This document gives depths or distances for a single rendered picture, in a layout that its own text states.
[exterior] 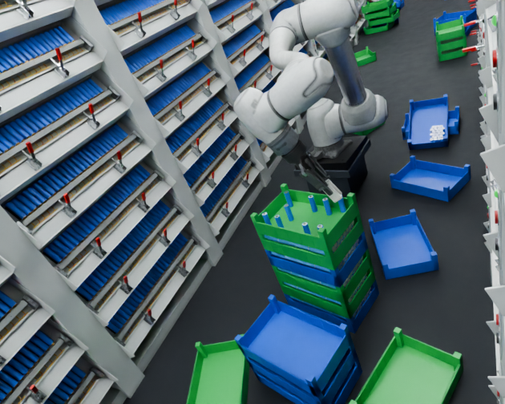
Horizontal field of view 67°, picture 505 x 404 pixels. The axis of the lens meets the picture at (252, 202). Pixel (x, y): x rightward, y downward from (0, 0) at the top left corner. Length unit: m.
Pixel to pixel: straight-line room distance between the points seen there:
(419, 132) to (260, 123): 1.51
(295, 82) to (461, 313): 0.96
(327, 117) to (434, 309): 1.00
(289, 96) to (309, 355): 0.77
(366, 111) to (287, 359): 1.16
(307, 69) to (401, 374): 0.96
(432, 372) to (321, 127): 1.18
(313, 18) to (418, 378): 1.24
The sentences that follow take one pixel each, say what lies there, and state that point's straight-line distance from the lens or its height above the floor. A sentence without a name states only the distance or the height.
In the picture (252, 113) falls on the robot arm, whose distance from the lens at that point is 1.08.
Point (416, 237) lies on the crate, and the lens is 1.78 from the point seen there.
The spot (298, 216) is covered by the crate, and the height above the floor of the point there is 0.40.
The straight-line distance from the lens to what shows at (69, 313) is 1.44.
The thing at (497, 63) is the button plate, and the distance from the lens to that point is 0.43.
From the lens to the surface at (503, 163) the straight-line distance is 0.43.
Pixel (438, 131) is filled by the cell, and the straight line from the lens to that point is 2.37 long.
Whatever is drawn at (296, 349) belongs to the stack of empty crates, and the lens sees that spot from 1.29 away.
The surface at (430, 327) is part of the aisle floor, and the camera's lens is 1.48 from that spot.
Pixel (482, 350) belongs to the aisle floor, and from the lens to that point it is 1.43.
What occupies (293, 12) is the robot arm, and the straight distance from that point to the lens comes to 1.56.
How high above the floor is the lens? 1.19
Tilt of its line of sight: 31 degrees down
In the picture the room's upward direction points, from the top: 23 degrees counter-clockwise
